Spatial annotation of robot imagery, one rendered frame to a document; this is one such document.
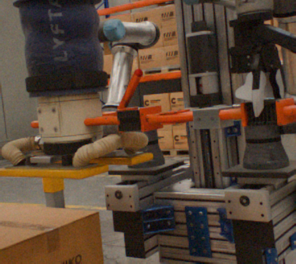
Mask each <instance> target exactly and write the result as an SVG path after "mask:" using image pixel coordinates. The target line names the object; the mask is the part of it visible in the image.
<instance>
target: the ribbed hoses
mask: <svg viewBox="0 0 296 264"><path fill-rule="evenodd" d="M35 139H36V137H34V138H33V137H31V138H21V139H18V140H13V141H11V142H9V143H8V144H5V145H4V146H3V147H2V149H1V155H2V156H3V158H4V159H8V160H9V161H10V162H11V163H12V164H13V166H17V165H19V164H24V163H25V162H26V156H24V154H22V152H25V151H28V150H36V149H37V148H36V145H35ZM147 143H148V137H147V135H146V134H143V133H140V132H125V133H122V134H120V133H119V134H112V135H107V137H104V138H102V139H100V140H97V141H96V142H94V143H91V144H86V146H82V147H81V148H79V149H78V150H77V152H76V153H75V157H74V160H73V164H74V166H75V167H84V166H87V165H89V162H90V160H93V159H95V158H99V157H102V156H103V155H105V154H108V153H110V152H112V151H114V150H117V149H118V148H123V151H124V152H125V154H127V155H129V154H135V153H136V152H137V151H138V149H141V148H144V147H145V146H146V145H147Z"/></svg>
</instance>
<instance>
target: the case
mask: <svg viewBox="0 0 296 264"><path fill-rule="evenodd" d="M0 264H104V258H103V252H102V235H101V228H100V217H99V212H97V211H89V210H77V209H69V208H50V207H43V206H24V205H16V204H0Z"/></svg>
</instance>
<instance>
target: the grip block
mask: <svg viewBox="0 0 296 264"><path fill-rule="evenodd" d="M161 107H162V106H161V105H155V106H150V107H141V108H140V109H139V107H131V108H126V109H118V110H116V112H117V119H118V132H119V133H120V132H127V131H138V130H141V131H142V132H146V131H150V130H155V129H159V128H163V125H160V123H147V122H146V120H145V117H146V116H147V115H148V114H156V113H158V112H161ZM140 127H141V129H140Z"/></svg>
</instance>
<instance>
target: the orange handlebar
mask: <svg viewBox="0 0 296 264"><path fill-rule="evenodd" d="M114 115H115V112H103V113H102V116H98V117H96V118H87V119H85V120H84V123H85V125H86V126H107V125H118V119H117V116H114ZM283 115H284V117H290V116H295V115H296V106H295V105H291V106H286V107H284V108H283ZM218 116H219V118H220V119H221V120H242V116H241V108H238V109H229V110H221V111H220V113H219V115H218ZM145 120H146V122H147V123H160V125H166V124H169V125H172V124H183V123H184V122H190V121H193V116H192V111H190V109H186V110H181V109H177V110H168V111H167V112H158V113H156V114H148V115H147V116H146V117H145ZM30 125H31V127H32V128H39V127H38V120H35V121H32V122H31V124H30Z"/></svg>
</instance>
